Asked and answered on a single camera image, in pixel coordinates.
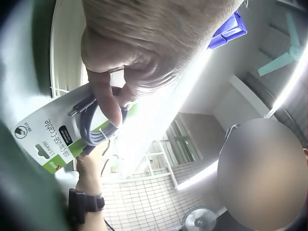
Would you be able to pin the person's left hand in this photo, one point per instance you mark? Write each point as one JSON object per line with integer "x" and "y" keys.
{"x": 144, "y": 36}

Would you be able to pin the black wrist band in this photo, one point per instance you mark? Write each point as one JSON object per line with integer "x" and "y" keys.
{"x": 84, "y": 203}

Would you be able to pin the person's left thumb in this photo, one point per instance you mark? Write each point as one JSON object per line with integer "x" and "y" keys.
{"x": 105, "y": 96}

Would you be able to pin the person's left fingers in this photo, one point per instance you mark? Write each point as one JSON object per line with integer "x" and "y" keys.
{"x": 131, "y": 92}

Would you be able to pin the grey standing fan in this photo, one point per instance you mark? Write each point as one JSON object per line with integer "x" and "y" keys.
{"x": 198, "y": 220}

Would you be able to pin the green ceiling fan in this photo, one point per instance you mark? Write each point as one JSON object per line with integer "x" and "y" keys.
{"x": 286, "y": 54}

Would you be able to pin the bright tube lamp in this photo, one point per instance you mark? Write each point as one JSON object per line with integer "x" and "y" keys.
{"x": 168, "y": 105}

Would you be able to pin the blue plastic crate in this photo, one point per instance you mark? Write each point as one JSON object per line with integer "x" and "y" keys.
{"x": 227, "y": 28}

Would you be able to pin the window with metal grille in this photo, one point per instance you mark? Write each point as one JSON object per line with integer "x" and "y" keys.
{"x": 178, "y": 144}

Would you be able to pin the person's right hand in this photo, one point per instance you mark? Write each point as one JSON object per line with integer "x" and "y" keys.
{"x": 87, "y": 172}

